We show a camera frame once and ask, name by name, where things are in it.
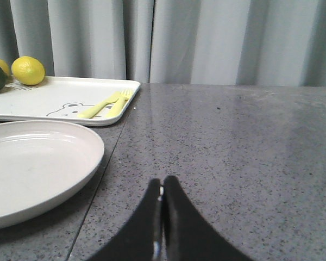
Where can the beige round plate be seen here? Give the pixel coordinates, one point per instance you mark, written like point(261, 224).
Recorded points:
point(42, 164)

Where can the yellow plastic knife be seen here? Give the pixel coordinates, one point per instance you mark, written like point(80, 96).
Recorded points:
point(91, 112)

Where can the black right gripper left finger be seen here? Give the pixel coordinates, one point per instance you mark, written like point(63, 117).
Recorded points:
point(140, 237)

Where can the white bear-print tray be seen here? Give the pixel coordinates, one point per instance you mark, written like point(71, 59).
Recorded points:
point(62, 98)

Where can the yellow lemon left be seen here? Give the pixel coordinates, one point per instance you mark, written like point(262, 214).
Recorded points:
point(4, 66)

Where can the grey curtain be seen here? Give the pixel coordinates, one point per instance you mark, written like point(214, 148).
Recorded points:
point(280, 43)

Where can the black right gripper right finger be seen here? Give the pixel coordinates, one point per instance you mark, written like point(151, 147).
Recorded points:
point(188, 235)

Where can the yellow plastic fork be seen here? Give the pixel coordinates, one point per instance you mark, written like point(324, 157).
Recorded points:
point(115, 110)

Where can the yellow lemon right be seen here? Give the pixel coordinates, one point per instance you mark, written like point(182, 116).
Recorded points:
point(28, 70)

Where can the yellow lemon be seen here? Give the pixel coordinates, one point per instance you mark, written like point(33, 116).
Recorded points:
point(28, 70)
point(4, 66)

